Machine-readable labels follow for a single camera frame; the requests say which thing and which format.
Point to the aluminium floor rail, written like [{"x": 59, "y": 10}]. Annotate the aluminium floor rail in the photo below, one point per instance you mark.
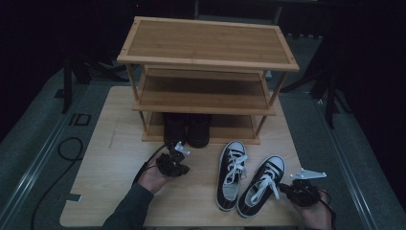
[
  {"x": 35, "y": 166},
  {"x": 348, "y": 169}
]

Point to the black shoe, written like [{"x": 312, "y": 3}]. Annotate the black shoe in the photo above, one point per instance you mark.
[
  {"x": 175, "y": 129},
  {"x": 198, "y": 132}
]

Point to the person's right hand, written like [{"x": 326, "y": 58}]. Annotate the person's right hand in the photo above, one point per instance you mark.
[{"x": 314, "y": 215}]

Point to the black metal stand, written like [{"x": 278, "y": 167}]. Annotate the black metal stand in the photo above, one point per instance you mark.
[
  {"x": 330, "y": 99},
  {"x": 66, "y": 86}
]

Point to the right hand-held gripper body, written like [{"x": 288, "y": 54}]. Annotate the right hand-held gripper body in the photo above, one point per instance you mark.
[{"x": 303, "y": 191}]

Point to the black and white sneaker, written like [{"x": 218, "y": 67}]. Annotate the black and white sneaker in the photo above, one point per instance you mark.
[
  {"x": 231, "y": 179},
  {"x": 260, "y": 190}
]

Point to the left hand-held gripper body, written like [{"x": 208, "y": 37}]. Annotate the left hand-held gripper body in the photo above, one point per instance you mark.
[{"x": 167, "y": 163}]

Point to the person's left hand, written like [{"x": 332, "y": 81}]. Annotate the person's left hand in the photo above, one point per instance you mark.
[{"x": 153, "y": 180}]

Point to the wooden three-tier shoe rack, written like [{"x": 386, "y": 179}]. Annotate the wooden three-tier shoe rack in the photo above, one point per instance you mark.
[{"x": 207, "y": 41}]

